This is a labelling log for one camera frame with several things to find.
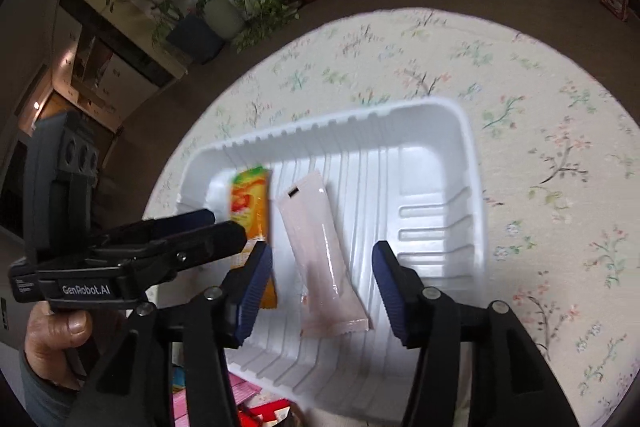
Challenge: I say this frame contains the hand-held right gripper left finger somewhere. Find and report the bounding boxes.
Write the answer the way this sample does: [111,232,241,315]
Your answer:
[62,241,274,427]

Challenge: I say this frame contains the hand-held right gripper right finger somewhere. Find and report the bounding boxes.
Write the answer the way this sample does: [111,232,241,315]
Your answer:
[372,241,576,427]

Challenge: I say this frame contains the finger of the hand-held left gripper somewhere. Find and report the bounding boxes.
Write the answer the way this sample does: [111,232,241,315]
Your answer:
[150,222,247,275]
[100,208,217,245]

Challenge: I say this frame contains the orange snack packet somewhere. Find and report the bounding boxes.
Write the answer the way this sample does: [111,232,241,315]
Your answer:
[229,164,279,310]

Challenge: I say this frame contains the pale pink snack packet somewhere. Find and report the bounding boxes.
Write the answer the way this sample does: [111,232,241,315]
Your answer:
[276,172,375,339]

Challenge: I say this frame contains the white plastic tray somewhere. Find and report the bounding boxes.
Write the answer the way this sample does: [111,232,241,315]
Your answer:
[176,94,488,423]

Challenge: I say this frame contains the person's left forearm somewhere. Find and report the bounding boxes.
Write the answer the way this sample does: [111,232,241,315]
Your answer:
[19,349,83,427]

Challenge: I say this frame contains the person's left hand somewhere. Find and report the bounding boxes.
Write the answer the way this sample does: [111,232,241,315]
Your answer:
[25,307,96,390]

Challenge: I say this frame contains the pink patterned snack packet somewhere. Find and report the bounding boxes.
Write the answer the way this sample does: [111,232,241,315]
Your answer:
[227,374,263,410]

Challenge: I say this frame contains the red and yellow snack packet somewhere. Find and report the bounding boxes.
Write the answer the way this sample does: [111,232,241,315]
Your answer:
[239,399,297,427]

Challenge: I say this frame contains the wooden cupboard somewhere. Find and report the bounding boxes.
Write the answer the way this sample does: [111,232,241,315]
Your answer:
[47,0,190,130]

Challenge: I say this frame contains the plant in dark blue pot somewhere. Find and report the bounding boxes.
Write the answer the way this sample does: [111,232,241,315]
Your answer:
[102,0,227,66]

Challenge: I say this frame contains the trailing plant in white pot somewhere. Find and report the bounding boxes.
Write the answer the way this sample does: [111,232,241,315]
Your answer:
[196,0,302,54]

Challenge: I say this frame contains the floral tablecloth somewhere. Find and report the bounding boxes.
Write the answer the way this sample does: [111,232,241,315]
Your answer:
[142,7,640,427]

